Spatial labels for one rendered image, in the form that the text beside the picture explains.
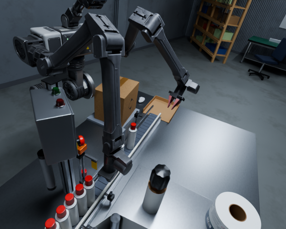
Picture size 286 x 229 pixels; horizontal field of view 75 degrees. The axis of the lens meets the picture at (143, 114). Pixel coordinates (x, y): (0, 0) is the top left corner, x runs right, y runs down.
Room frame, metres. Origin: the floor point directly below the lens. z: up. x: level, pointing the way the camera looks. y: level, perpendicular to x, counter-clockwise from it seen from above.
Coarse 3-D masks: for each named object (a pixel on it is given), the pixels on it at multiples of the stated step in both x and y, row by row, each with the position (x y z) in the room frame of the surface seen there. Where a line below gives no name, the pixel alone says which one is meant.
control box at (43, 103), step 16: (32, 96) 0.46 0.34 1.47; (48, 96) 0.47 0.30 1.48; (64, 96) 0.49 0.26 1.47; (48, 112) 0.40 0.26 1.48; (64, 112) 0.41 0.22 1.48; (48, 128) 0.37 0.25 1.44; (64, 128) 0.39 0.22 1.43; (48, 144) 0.36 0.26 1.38; (64, 144) 0.39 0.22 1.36; (48, 160) 0.36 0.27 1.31; (64, 160) 0.39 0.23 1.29
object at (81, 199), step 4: (80, 184) 0.43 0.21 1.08; (76, 188) 0.41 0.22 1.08; (80, 188) 0.41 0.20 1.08; (76, 192) 0.40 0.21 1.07; (80, 192) 0.40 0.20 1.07; (84, 192) 0.42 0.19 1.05; (76, 196) 0.40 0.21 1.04; (80, 196) 0.40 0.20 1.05; (84, 196) 0.41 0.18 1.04; (80, 200) 0.39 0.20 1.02; (84, 200) 0.41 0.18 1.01; (80, 204) 0.39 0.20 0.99; (84, 204) 0.40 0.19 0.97; (80, 208) 0.39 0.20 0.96; (84, 208) 0.40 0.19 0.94; (80, 212) 0.39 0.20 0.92; (84, 212) 0.40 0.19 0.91
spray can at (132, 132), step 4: (132, 124) 0.87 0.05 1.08; (132, 128) 0.86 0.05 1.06; (128, 132) 0.87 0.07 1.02; (132, 132) 0.85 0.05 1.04; (136, 132) 0.88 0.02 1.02; (128, 136) 0.86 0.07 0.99; (132, 136) 0.85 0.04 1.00; (128, 140) 0.86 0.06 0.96; (132, 140) 0.85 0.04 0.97; (128, 144) 0.86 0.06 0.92; (132, 144) 0.86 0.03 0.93; (128, 148) 0.85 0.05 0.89; (132, 148) 0.86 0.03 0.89
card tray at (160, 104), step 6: (156, 96) 1.64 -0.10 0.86; (150, 102) 1.52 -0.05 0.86; (156, 102) 1.57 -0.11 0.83; (162, 102) 1.59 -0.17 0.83; (144, 108) 1.39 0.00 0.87; (156, 108) 1.47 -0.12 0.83; (162, 108) 1.49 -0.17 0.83; (168, 108) 1.50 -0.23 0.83; (174, 108) 1.52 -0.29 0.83; (156, 114) 1.37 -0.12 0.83; (162, 114) 1.38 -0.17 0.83; (168, 114) 1.40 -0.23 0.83; (168, 120) 1.31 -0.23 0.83
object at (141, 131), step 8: (152, 120) 1.21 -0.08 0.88; (144, 128) 1.10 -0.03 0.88; (136, 136) 0.99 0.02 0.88; (136, 144) 0.91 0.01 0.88; (128, 152) 0.83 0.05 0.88; (96, 184) 0.56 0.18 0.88; (104, 184) 0.57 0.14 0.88; (96, 192) 0.52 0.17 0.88; (88, 208) 0.43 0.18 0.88; (80, 216) 0.39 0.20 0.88
